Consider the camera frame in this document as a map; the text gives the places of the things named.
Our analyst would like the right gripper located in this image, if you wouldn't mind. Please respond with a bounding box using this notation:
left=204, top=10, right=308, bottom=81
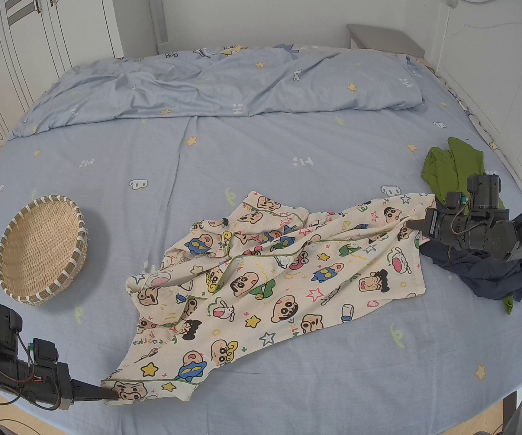
left=424, top=209, right=475, bottom=249

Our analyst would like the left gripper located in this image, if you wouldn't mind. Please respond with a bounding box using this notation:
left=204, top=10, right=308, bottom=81
left=14, top=356, right=75, bottom=412

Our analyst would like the white printed pyjama top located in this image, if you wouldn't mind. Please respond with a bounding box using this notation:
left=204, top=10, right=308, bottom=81
left=101, top=191, right=436, bottom=408

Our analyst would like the dark blue garment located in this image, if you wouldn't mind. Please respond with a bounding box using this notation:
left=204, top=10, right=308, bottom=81
left=419, top=238, right=522, bottom=301

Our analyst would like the green garment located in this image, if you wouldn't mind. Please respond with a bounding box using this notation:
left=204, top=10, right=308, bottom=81
left=421, top=137, right=515, bottom=317

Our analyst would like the round woven basket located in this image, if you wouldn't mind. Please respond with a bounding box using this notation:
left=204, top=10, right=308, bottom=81
left=0, top=195, right=90, bottom=307

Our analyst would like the bed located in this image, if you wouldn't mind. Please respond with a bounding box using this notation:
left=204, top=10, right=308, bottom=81
left=0, top=0, right=522, bottom=435

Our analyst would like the grey bedside table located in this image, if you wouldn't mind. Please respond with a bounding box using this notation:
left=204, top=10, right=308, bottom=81
left=346, top=24, right=426, bottom=58

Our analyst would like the pale blue quilt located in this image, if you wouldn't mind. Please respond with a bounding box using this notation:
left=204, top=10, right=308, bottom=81
left=7, top=43, right=427, bottom=141

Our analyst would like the white wardrobe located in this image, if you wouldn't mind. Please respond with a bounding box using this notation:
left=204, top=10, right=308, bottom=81
left=0, top=0, right=126, bottom=148

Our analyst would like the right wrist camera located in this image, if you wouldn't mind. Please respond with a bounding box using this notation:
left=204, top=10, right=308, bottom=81
left=444, top=192, right=466, bottom=213

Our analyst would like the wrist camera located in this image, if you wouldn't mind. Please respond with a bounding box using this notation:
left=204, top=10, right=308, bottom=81
left=32, top=338, right=59, bottom=366
left=444, top=192, right=466, bottom=213

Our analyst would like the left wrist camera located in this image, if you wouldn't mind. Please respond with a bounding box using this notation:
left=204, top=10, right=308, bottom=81
left=32, top=338, right=59, bottom=366

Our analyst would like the grey wall pipe cover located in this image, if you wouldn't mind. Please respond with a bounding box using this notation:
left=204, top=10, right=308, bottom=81
left=145, top=0, right=171, bottom=46

